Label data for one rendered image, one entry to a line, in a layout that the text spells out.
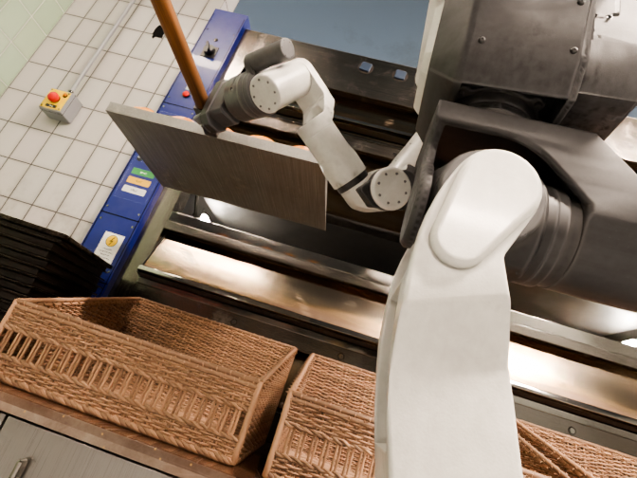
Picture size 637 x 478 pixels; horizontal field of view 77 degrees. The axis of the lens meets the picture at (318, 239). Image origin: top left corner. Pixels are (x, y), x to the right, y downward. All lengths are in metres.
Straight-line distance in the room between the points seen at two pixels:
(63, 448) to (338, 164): 0.68
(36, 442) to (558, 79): 0.94
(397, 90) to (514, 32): 1.27
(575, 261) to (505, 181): 0.11
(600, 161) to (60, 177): 1.67
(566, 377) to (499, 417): 1.11
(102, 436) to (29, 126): 1.44
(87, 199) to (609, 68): 1.56
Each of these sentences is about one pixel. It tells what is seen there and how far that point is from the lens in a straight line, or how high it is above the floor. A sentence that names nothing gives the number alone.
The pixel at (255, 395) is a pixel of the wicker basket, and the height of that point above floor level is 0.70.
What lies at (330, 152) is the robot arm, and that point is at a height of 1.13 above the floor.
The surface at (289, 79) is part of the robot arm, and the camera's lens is 0.73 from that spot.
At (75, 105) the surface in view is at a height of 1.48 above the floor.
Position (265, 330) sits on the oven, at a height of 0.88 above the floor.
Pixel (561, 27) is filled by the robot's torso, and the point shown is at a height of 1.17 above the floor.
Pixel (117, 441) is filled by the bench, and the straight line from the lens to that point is 0.83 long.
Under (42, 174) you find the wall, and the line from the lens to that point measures 1.85.
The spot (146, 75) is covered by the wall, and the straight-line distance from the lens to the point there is 1.96.
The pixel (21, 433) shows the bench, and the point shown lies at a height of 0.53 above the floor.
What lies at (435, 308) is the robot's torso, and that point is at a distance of 0.38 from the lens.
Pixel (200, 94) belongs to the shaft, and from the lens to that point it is 0.88.
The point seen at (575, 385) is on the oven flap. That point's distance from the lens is 1.52.
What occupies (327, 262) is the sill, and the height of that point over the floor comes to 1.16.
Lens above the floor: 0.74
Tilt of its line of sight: 21 degrees up
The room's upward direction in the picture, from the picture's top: 19 degrees clockwise
